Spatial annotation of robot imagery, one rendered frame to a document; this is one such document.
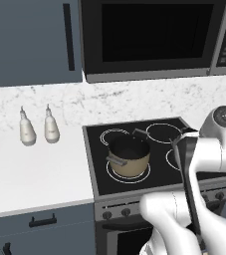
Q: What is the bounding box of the black glass hob stove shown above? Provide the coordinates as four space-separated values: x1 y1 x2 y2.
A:
82 116 226 255

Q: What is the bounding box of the black stove knob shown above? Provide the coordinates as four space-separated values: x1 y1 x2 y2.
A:
102 210 113 221
120 207 132 218
215 190 226 201

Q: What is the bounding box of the tan cooking pot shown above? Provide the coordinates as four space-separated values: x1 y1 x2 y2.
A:
105 127 152 178

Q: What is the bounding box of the white bottle with spout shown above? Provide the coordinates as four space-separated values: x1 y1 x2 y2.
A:
19 105 38 147
44 103 61 144

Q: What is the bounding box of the black microwave oven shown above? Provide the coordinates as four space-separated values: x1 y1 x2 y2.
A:
78 0 226 84

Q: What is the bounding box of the blue-grey drawer front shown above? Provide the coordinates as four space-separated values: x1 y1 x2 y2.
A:
0 202 96 239

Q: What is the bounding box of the black microwave door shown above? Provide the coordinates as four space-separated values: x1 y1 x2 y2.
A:
80 0 226 76

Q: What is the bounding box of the black oven door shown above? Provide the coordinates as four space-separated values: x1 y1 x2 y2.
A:
96 219 158 255

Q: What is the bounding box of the blue-grey base cupboard door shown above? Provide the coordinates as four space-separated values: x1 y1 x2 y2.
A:
0 228 97 255

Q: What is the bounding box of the black oven door handle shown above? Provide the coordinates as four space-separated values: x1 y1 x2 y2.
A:
101 221 152 232

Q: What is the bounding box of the black wall cupboard handle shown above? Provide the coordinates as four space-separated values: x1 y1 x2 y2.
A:
63 2 77 72

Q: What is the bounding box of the black drawer handle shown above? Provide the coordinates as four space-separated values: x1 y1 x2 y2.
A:
28 213 58 229

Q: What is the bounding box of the blue-grey wall cupboard door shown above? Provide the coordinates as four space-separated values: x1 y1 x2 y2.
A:
0 0 84 89

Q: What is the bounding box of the black base cupboard handle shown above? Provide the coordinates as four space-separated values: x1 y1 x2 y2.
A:
2 242 13 255

